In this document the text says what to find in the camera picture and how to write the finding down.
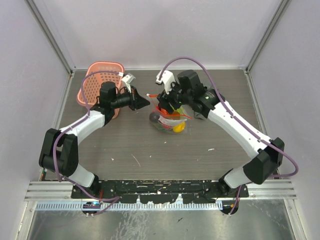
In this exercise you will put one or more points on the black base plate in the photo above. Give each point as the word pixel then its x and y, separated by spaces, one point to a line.
pixel 163 191

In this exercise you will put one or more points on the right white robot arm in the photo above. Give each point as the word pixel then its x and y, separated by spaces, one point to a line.
pixel 261 149

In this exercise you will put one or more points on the dark green avocado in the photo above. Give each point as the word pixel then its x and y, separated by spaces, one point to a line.
pixel 166 130

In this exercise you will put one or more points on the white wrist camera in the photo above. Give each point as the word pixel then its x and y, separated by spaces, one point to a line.
pixel 126 81
pixel 166 79

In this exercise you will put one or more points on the dark purple mangosteen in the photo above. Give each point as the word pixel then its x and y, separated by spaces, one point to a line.
pixel 154 117

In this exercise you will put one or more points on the slotted cable duct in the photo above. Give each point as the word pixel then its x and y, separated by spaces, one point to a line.
pixel 93 206

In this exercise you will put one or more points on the green apple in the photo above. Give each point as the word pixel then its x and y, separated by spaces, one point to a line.
pixel 180 111

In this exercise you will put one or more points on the red yellow mango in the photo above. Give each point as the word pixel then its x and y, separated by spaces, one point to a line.
pixel 163 111

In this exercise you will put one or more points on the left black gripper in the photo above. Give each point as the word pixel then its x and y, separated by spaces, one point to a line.
pixel 136 101

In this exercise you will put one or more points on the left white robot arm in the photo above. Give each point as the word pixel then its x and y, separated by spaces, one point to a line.
pixel 59 153

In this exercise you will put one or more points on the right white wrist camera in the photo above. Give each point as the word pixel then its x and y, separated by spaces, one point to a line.
pixel 166 79

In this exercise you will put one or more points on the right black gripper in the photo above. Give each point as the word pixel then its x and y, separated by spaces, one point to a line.
pixel 164 103

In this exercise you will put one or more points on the right aluminium frame post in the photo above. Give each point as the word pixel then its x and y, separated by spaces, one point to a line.
pixel 279 12

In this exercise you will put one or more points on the yellow pear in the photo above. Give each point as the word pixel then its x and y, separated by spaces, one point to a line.
pixel 179 128

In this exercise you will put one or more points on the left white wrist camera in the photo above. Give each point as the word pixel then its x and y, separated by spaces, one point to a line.
pixel 126 81

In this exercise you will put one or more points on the grey cloth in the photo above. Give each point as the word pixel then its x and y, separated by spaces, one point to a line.
pixel 199 116

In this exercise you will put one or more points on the pink plastic basket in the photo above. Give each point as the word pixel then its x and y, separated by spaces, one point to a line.
pixel 92 84

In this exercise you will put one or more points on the aluminium frame post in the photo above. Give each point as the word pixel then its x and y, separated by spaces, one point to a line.
pixel 279 12
pixel 41 21

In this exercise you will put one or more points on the clear zip top bag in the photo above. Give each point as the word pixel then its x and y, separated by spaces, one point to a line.
pixel 167 121

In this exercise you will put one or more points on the left aluminium frame post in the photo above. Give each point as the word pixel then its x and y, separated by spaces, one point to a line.
pixel 41 21

